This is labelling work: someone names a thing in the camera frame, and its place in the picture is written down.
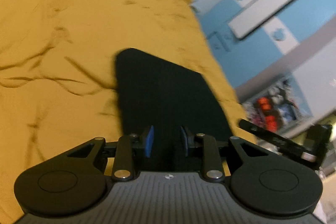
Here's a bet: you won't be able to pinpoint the blue white wardrobe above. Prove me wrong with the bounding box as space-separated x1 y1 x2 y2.
201 0 335 88

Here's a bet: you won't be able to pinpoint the yellow bed blanket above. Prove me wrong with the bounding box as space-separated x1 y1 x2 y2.
1 0 254 223

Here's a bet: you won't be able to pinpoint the black pants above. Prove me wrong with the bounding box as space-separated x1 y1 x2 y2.
114 47 237 172

